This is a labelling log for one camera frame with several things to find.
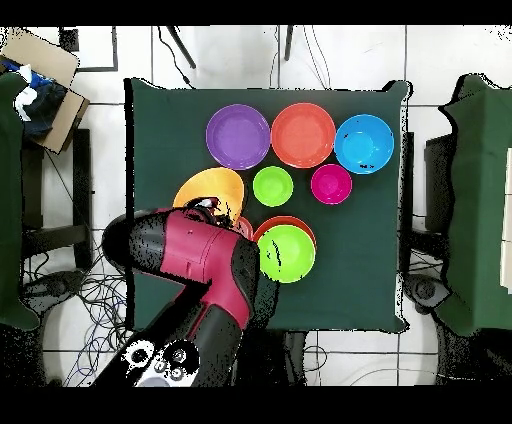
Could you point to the large red bowl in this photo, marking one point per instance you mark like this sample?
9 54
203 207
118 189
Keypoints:
286 220
303 135

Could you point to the large orange bowl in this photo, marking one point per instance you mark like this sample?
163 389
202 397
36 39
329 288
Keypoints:
216 186

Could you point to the large green bowl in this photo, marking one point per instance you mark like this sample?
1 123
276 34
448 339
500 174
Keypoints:
292 254

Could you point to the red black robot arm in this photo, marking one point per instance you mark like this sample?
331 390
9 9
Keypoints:
200 248

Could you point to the small red bowl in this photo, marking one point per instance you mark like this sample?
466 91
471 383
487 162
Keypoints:
244 227

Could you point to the small green bowl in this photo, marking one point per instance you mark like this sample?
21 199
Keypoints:
272 186

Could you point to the purple bowl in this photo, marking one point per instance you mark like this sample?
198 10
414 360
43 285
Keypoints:
238 136

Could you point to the pink bowl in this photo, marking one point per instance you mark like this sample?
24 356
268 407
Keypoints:
331 184

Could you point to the dark green table cloth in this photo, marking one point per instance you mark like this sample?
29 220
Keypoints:
340 280

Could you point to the blue bowl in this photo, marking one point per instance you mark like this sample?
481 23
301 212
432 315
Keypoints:
364 144

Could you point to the black tripod leg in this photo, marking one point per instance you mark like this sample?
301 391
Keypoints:
182 47
288 42

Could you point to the black box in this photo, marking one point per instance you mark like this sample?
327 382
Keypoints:
438 180

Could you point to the green cloth covered table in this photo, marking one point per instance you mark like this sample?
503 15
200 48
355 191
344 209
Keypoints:
476 200
10 200

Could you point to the blue cloth bag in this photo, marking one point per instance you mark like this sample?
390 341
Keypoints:
44 104

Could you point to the white board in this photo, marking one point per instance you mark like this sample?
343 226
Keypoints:
508 220

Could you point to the brown cardboard box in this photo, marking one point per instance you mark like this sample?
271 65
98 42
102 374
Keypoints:
44 56

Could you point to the black stool frame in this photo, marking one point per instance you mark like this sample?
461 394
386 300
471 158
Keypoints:
82 180

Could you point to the black floor frame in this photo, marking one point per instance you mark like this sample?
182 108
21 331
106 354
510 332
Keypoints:
115 48

